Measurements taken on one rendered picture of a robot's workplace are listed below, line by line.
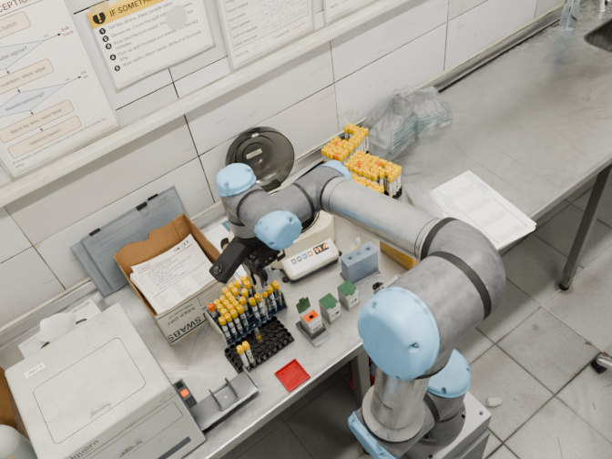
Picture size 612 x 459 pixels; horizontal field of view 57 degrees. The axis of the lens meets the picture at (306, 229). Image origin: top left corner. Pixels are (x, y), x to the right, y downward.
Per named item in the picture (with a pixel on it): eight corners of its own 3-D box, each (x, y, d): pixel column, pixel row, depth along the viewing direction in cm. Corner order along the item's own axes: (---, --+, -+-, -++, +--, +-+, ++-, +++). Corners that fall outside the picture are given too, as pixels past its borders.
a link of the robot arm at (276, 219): (316, 200, 103) (280, 172, 109) (266, 232, 99) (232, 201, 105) (320, 230, 108) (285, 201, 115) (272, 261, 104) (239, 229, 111)
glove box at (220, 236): (244, 298, 165) (238, 279, 158) (205, 250, 179) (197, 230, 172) (279, 275, 169) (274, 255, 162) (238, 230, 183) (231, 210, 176)
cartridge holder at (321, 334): (315, 348, 151) (314, 341, 148) (296, 326, 156) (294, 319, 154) (331, 336, 153) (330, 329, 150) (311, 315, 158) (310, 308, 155)
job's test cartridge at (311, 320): (311, 338, 151) (309, 325, 147) (301, 327, 154) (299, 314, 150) (323, 330, 153) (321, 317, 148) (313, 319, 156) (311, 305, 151)
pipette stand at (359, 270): (351, 290, 162) (350, 270, 154) (340, 274, 166) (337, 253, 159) (382, 275, 164) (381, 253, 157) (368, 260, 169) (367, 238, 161)
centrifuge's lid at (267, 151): (219, 146, 160) (210, 134, 166) (242, 212, 177) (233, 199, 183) (287, 117, 165) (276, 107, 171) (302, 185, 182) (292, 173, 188)
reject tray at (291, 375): (289, 392, 143) (289, 392, 143) (274, 374, 147) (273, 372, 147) (311, 377, 146) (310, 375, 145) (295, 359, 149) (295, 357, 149)
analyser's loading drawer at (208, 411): (190, 442, 136) (184, 433, 132) (178, 422, 140) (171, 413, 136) (260, 391, 142) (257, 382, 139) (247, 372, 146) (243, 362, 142)
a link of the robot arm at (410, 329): (434, 432, 115) (502, 291, 72) (382, 481, 110) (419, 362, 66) (393, 388, 121) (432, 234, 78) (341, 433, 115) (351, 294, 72)
